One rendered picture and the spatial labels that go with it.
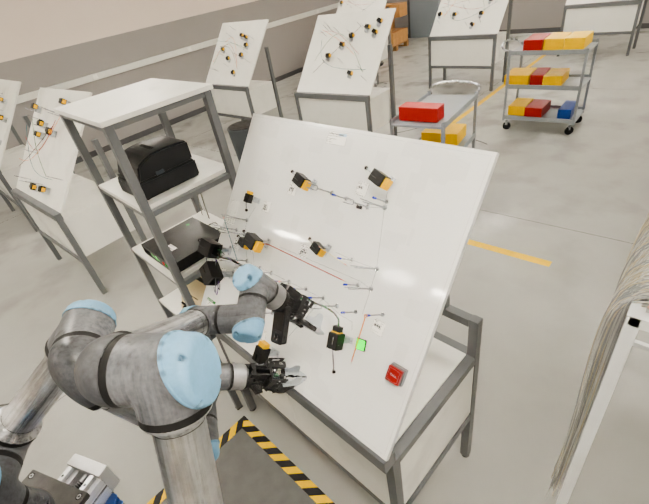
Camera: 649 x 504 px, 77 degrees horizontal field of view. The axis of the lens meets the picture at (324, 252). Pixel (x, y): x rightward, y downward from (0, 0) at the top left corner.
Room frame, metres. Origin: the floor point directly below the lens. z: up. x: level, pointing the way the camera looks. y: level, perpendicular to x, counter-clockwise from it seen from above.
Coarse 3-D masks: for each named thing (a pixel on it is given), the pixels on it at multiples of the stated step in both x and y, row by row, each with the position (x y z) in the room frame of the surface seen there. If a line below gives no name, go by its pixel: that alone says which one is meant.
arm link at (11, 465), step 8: (0, 456) 0.61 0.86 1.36; (8, 456) 0.62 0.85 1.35; (16, 456) 0.63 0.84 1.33; (0, 464) 0.59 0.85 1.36; (8, 464) 0.60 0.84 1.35; (16, 464) 0.61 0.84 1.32; (0, 472) 0.57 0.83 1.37; (8, 472) 0.58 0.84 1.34; (16, 472) 0.59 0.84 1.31; (0, 480) 0.55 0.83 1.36; (8, 480) 0.57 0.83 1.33; (16, 480) 0.58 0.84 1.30; (0, 488) 0.54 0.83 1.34; (8, 488) 0.55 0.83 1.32; (16, 488) 0.56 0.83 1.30; (24, 488) 0.58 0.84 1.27; (0, 496) 0.53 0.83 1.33; (8, 496) 0.54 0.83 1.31; (16, 496) 0.55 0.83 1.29; (24, 496) 0.56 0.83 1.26
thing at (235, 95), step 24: (240, 24) 7.50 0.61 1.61; (264, 24) 7.03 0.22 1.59; (216, 48) 7.70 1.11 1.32; (240, 48) 7.19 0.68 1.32; (264, 48) 6.95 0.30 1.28; (216, 72) 7.38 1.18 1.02; (240, 72) 6.90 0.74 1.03; (216, 96) 7.25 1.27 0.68; (240, 96) 6.73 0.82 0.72; (264, 96) 6.81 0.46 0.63
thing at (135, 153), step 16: (144, 144) 1.92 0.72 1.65; (160, 144) 1.87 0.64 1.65; (176, 144) 1.86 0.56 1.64; (144, 160) 1.75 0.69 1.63; (160, 160) 1.79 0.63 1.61; (176, 160) 1.83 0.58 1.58; (192, 160) 1.89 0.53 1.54; (144, 176) 1.73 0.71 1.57; (160, 176) 1.77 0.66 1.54; (176, 176) 1.81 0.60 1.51; (192, 176) 1.86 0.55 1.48; (128, 192) 1.81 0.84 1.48; (144, 192) 1.71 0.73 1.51; (160, 192) 1.75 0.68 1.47
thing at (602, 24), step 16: (576, 0) 8.13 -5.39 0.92; (592, 0) 7.93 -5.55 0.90; (608, 0) 7.74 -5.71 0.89; (624, 0) 7.55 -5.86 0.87; (640, 0) 7.34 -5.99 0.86; (576, 16) 8.03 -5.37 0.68; (592, 16) 7.84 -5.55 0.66; (608, 16) 7.66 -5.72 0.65; (624, 16) 7.49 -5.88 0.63; (640, 16) 7.73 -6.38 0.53; (608, 32) 7.61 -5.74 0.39; (624, 32) 7.43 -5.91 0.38
